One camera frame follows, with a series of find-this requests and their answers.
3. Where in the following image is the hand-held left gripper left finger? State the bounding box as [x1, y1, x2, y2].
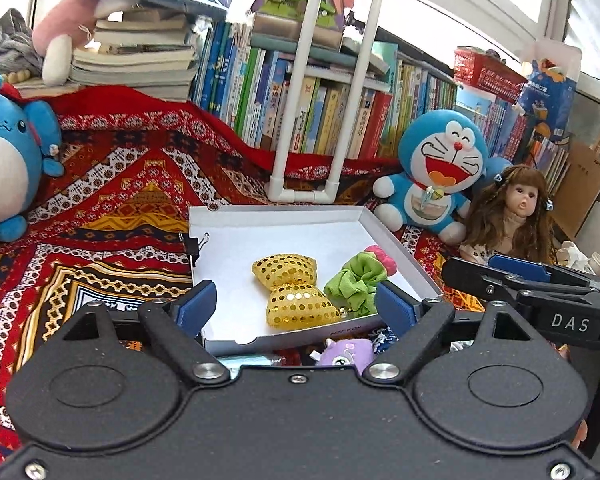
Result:
[55, 280, 231, 386]

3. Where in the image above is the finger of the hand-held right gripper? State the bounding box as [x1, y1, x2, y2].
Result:
[441, 256, 600, 307]
[489, 253, 600, 294]

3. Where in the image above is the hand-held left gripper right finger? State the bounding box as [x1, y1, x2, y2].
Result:
[362, 280, 546, 386]

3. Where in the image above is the navy floral scrunchie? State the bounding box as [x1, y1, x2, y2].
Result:
[371, 326, 402, 356]

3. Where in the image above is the purple plush toy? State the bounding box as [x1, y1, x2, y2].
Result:
[316, 338, 376, 376]

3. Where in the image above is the white cardboard box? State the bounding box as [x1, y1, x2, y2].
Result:
[187, 205, 443, 357]

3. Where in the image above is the green scrunchie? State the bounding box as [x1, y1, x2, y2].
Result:
[322, 252, 388, 318]

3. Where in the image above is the pink scrunchie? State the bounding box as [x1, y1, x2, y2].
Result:
[365, 244, 398, 276]

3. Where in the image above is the crumpled white tissue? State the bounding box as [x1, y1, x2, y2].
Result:
[555, 240, 600, 276]

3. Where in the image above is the long-haired doll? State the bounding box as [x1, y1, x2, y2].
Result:
[459, 164, 556, 267]

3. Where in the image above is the black binder clip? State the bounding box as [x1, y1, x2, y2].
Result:
[181, 232, 211, 268]

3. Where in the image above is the gold sequin bow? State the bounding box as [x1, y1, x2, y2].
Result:
[251, 254, 342, 331]

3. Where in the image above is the brown cardboard sheet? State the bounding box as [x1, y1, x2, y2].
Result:
[550, 140, 600, 241]

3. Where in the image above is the blue cat plush toy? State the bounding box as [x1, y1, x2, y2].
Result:
[372, 109, 513, 245]

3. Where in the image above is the red patterned blanket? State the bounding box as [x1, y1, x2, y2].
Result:
[0, 85, 488, 466]

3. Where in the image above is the blue printed box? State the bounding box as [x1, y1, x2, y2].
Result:
[517, 57, 578, 143]

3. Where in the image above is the red plastic basket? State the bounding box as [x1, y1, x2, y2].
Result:
[452, 46, 528, 103]

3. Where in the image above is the row of upright books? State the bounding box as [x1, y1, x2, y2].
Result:
[190, 20, 571, 196]

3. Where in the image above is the round blue plush toy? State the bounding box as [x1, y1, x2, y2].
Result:
[0, 70, 63, 243]

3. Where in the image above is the stack of lying books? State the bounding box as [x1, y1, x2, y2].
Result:
[67, 10, 201, 103]

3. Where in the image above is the pink rabbit plush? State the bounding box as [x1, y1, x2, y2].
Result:
[32, 0, 131, 88]

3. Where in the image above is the colourful paper house model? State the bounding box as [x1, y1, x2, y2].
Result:
[250, 0, 356, 53]

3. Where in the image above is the grey knitted cloth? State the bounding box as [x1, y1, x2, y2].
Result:
[0, 8, 43, 78]

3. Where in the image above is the white pipe frame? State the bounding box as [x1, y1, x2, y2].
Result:
[265, 0, 388, 203]

